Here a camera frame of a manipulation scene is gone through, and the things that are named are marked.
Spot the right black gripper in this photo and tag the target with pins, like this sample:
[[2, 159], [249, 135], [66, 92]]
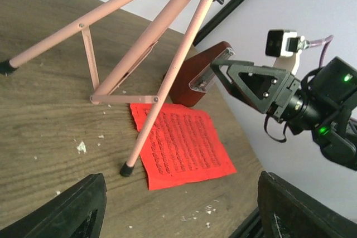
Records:
[[266, 89]]

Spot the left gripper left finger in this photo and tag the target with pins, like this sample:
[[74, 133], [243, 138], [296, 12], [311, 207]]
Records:
[[77, 212]]

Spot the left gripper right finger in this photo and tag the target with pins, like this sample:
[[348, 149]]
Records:
[[286, 211]]

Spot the clear plastic metronome cover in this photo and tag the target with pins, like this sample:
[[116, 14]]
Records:
[[203, 81]]

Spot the reddish-brown wooden metronome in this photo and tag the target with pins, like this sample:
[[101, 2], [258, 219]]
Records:
[[180, 93]]

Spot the pink music stand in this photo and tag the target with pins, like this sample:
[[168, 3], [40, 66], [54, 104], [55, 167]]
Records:
[[130, 61]]

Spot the red paper sheet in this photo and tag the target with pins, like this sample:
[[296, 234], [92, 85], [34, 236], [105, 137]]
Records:
[[183, 147]]

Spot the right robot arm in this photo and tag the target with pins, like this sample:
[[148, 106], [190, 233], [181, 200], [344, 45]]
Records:
[[322, 102]]

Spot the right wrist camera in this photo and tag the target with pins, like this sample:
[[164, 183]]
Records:
[[286, 46]]

